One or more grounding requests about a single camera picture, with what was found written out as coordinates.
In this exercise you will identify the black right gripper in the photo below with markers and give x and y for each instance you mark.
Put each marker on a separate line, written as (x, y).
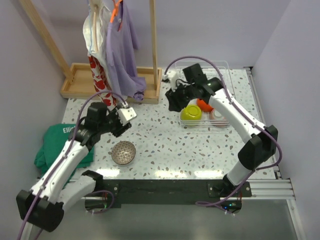
(175, 104)

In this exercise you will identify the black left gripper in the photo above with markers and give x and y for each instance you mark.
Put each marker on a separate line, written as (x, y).
(120, 127)

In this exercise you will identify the brown patterned ceramic bowl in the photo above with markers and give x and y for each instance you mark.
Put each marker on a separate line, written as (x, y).
(123, 153)

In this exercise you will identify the lime green bowl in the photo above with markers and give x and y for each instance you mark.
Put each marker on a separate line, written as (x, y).
(191, 113)

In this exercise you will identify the pink white ceramic bowl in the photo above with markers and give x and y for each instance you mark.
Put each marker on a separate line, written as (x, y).
(217, 119)

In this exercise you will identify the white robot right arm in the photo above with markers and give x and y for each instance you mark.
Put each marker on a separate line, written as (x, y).
(259, 140)

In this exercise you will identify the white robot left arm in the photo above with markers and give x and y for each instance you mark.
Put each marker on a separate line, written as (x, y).
(44, 205)

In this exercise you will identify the wooden clothes rack stand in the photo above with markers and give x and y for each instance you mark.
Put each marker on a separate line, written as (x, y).
(78, 82)

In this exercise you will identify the green sweatshirt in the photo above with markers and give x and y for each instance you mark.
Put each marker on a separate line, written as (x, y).
(50, 150)

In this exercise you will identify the lilac purple shirt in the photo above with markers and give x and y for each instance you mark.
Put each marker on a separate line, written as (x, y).
(120, 58)

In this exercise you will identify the orange clothes hanger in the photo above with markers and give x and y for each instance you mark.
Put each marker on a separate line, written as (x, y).
(118, 7)

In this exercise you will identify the red floral white garment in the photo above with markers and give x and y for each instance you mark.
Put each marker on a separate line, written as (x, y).
(98, 60)

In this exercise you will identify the wooden clothes hanger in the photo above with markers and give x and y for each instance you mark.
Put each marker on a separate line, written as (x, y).
(95, 25)

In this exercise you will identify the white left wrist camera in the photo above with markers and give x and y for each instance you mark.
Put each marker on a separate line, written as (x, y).
(126, 115)

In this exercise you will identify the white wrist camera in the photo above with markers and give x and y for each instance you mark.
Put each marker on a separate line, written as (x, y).
(171, 77)
(126, 115)

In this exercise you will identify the white wire dish rack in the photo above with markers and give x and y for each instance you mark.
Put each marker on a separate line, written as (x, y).
(223, 101)

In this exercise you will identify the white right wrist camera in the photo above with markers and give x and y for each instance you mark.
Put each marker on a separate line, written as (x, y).
(171, 77)

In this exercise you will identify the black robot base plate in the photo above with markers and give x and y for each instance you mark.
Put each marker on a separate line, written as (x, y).
(163, 192)

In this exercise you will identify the aluminium rail frame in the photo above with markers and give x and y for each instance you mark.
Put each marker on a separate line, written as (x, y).
(261, 190)

